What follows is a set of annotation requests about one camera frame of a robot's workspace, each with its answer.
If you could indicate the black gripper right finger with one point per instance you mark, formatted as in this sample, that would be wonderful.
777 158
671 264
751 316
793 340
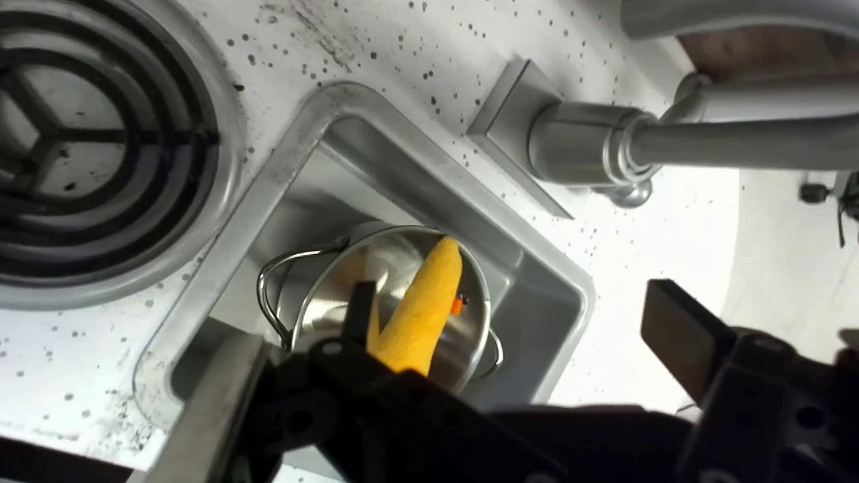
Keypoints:
685 335

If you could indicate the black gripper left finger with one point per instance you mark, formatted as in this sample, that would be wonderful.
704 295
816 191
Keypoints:
361 316

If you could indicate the orange toy carrot green leaves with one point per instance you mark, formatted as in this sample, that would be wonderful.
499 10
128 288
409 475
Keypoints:
420 304

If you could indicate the silver metal pot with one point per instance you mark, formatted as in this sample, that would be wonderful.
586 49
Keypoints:
358 271

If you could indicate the grey toy faucet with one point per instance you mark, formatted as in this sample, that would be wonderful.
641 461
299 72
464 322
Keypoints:
579 142

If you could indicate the white speckled toy kitchen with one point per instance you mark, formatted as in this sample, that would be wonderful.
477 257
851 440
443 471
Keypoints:
445 53

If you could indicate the black coil toy burner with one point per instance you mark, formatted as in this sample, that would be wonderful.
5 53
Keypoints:
36 134

